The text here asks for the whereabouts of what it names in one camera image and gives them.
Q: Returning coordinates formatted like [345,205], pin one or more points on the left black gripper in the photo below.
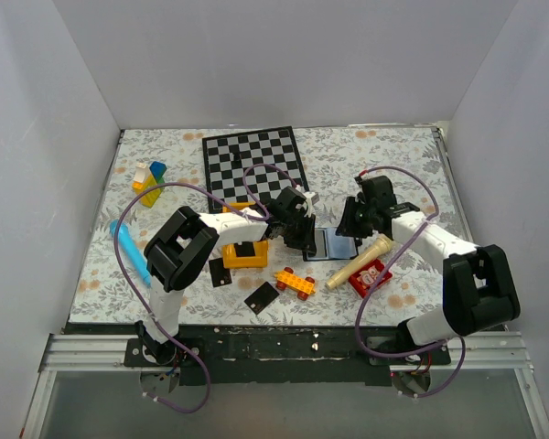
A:
[306,243]

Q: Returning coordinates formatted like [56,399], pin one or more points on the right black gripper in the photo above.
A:
[347,228]

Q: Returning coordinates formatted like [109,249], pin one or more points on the black leather card holder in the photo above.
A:
[338,247]

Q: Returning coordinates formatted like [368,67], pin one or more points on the yellow plastic bin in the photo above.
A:
[260,260]

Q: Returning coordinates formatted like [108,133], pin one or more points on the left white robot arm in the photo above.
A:
[178,252]

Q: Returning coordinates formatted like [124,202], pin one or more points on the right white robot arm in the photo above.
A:
[478,291]

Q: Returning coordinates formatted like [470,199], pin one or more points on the black card on table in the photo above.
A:
[220,275]

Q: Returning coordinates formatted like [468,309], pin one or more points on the cream toy microphone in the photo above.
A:
[380,246]

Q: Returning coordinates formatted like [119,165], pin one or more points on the orange toy car block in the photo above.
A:
[286,280]

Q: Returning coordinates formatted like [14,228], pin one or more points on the red owl toy block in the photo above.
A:
[362,280]

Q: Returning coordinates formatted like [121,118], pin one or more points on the floral table mat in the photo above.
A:
[413,158]

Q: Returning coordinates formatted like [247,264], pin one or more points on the black white chessboard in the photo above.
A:
[263,162]

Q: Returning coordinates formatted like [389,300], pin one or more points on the colourful stacked toy blocks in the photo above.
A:
[147,176]

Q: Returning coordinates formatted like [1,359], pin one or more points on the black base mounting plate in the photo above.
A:
[238,355]

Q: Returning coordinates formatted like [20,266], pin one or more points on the blue toy microphone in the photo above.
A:
[134,255]

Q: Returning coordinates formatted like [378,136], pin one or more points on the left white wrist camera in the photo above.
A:
[310,199]

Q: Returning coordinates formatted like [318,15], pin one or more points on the aluminium frame rail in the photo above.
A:
[71,353]

